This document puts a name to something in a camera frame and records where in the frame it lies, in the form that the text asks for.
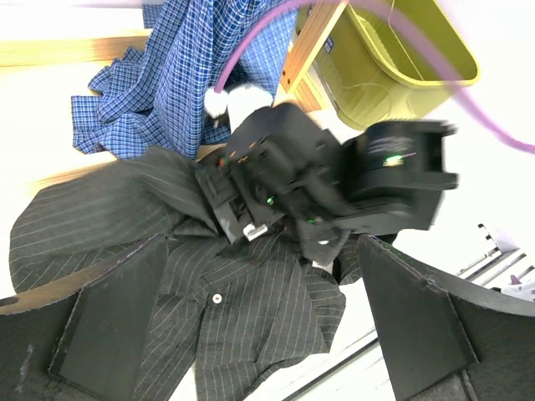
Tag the green plastic basket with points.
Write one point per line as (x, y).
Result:
(371, 73)

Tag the blue checkered shirt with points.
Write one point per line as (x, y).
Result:
(179, 79)

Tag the wooden clothes rack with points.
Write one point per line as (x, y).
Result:
(167, 62)

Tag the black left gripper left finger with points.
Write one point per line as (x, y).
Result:
(82, 337)

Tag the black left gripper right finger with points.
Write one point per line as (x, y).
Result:
(442, 337)

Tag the aluminium mounting rail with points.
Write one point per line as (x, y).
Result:
(363, 374)

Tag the black pinstriped shirt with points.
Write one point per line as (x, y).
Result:
(235, 314)

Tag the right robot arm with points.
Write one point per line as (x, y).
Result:
(281, 171)

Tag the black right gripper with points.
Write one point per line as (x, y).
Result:
(243, 209)

